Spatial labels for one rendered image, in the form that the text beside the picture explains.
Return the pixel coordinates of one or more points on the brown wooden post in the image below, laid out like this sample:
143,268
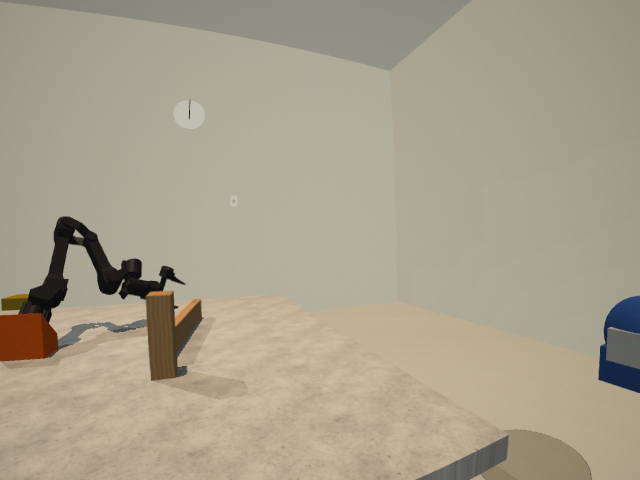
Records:
161,335

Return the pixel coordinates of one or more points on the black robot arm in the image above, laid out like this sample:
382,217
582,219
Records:
50,294

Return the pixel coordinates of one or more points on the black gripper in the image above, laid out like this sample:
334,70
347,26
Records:
166,273

